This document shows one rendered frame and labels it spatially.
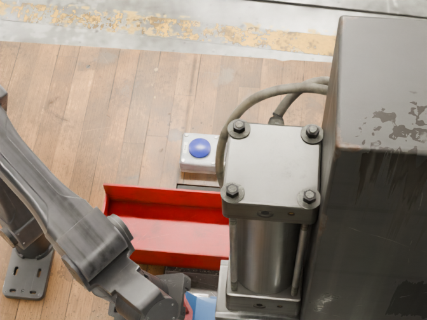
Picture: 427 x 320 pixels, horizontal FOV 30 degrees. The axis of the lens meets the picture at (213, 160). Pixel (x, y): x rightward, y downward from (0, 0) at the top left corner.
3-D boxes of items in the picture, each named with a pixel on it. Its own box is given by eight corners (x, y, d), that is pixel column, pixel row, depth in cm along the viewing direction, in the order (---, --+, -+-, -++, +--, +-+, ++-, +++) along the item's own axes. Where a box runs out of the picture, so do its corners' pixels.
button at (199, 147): (190, 141, 146) (189, 136, 144) (211, 143, 145) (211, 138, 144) (187, 160, 144) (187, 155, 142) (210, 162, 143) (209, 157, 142)
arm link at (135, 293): (194, 305, 103) (164, 248, 95) (145, 352, 100) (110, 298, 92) (140, 264, 110) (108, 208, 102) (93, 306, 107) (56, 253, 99)
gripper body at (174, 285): (187, 322, 109) (155, 307, 104) (127, 325, 114) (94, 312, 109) (191, 276, 112) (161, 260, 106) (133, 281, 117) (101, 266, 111)
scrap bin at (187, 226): (108, 199, 142) (103, 182, 137) (247, 209, 140) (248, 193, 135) (96, 260, 136) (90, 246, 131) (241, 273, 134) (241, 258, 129)
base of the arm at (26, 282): (58, 173, 136) (18, 170, 137) (32, 282, 126) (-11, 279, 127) (67, 195, 143) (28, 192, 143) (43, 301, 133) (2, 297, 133)
